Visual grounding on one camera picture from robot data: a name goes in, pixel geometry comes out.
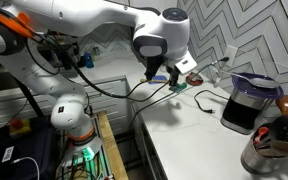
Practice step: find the white QR code label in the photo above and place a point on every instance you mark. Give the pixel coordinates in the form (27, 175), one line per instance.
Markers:
(7, 154)

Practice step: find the wooden board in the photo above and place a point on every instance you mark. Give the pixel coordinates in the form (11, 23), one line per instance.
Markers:
(114, 150)

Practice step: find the steel utensil holder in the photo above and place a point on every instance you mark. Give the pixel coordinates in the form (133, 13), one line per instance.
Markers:
(257, 160)

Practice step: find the tan wooden utensil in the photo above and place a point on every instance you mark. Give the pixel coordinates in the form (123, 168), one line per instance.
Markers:
(284, 148)

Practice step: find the blue bottle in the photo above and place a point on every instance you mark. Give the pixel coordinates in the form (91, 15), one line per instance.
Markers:
(88, 60)

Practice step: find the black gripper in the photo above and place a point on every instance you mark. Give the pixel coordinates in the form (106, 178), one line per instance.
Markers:
(173, 72)

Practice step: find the black coffee maker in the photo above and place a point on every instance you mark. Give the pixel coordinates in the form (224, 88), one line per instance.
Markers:
(244, 110)

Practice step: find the wooden spatula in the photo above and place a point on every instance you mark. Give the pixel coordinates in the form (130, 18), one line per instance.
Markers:
(150, 80)

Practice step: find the red and black round dish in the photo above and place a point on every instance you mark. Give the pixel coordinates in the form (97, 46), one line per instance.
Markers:
(194, 79)

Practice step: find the black countertop appliance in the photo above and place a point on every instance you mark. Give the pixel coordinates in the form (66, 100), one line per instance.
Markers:
(64, 58)

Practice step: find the white wall outlet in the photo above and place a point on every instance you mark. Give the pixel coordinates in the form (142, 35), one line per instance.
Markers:
(231, 53)

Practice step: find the red emergency stop button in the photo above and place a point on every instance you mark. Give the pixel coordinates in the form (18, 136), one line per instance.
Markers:
(19, 125)

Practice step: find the red utensil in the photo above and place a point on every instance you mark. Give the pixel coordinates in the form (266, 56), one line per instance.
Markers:
(260, 133)

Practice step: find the black bag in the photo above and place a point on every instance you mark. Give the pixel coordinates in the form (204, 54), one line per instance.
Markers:
(27, 146)

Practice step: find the silver spoon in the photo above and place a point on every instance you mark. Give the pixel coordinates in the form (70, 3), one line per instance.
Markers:
(262, 81)

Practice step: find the black camera tripod stand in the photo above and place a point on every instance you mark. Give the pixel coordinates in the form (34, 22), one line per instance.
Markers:
(30, 96)

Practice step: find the green cup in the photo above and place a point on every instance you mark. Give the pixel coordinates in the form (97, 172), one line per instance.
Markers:
(180, 88)

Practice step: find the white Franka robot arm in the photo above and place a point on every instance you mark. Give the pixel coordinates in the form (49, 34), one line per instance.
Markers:
(84, 13)

